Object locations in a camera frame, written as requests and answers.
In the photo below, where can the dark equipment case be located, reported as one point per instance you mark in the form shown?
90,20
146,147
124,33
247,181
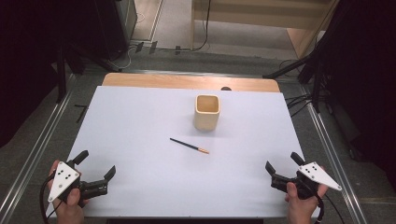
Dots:
116,26

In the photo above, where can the light wooden cabinet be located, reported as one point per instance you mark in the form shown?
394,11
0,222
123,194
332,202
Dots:
258,15

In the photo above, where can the white table cover sheet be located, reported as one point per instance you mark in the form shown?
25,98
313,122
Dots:
149,124

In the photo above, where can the person's left hand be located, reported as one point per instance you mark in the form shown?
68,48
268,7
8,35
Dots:
70,208

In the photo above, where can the black pencil with wooden tip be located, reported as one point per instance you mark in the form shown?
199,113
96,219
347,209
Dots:
188,145

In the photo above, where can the aluminium floor rail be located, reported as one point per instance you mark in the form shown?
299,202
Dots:
34,155
333,161

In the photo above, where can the black metal stand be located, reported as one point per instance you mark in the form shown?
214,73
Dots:
314,68

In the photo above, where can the person's right hand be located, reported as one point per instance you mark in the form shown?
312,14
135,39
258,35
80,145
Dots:
301,210

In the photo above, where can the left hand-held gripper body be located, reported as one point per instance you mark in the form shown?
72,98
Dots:
63,182

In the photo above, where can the wooden table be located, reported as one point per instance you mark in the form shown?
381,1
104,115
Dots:
174,80

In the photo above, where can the square wooden pen holder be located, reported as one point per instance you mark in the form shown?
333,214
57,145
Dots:
207,116

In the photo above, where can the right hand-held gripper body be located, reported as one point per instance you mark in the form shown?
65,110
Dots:
316,174

